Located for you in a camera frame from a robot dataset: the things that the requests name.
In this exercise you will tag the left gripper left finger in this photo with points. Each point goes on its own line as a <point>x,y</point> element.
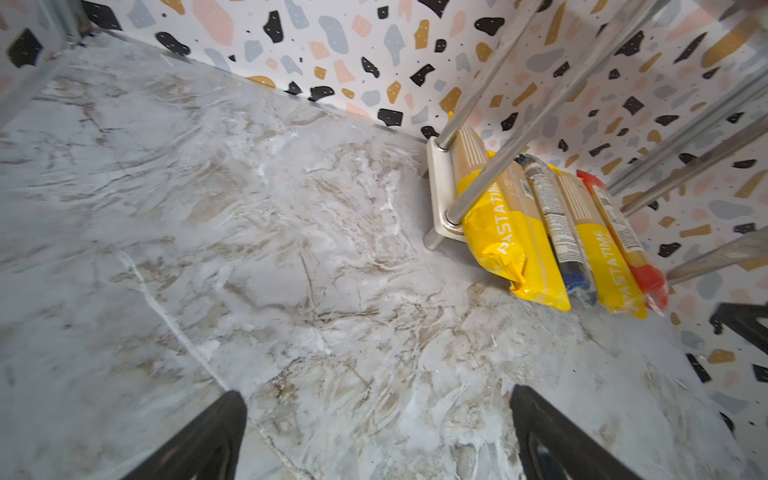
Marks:
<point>208,447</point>

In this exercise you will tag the white two-tier metal shelf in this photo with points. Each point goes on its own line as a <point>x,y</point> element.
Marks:
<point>448,208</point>

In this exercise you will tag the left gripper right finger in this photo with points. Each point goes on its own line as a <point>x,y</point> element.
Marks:
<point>551,446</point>

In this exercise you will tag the yellow pasta bag with barcode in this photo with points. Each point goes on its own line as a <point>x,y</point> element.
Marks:
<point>617,291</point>

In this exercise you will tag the yellow spaghetti bag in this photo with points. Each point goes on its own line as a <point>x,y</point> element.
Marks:
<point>541,282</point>

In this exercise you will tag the small red pasta bag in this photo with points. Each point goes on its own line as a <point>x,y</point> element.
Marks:
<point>649,278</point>

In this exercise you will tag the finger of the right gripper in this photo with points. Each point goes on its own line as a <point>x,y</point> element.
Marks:
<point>744,320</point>

